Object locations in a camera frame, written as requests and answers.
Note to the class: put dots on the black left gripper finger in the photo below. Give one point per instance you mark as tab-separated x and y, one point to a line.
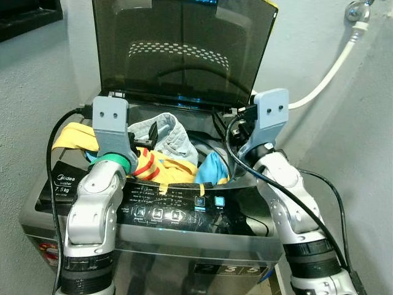
153	134

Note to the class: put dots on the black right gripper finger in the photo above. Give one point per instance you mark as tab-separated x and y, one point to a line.
222	123

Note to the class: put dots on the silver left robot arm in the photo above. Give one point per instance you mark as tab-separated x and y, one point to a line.
92	203

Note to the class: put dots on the silver top-load washing machine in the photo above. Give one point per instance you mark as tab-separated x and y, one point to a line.
184	258

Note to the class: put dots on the pale grey-blue garment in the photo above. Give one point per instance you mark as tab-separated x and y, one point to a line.
175	138

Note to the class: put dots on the bright blue garment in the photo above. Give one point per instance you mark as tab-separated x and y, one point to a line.
212	169

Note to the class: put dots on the tinted washer lid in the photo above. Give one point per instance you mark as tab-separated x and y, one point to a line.
184	49

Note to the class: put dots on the black numbered washer label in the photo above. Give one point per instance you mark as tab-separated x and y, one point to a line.
230	270

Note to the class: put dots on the red round washer sticker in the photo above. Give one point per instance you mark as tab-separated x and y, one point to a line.
49	253

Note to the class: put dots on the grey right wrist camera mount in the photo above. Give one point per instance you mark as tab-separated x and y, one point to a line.
272	110

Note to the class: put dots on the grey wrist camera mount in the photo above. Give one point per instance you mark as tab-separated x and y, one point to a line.
272	110
110	120

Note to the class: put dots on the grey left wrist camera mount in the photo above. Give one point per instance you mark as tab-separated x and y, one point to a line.
110	120

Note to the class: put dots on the chrome wall tap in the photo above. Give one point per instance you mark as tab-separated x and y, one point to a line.
356	11

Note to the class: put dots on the dark window frame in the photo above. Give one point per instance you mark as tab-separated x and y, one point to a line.
24	15

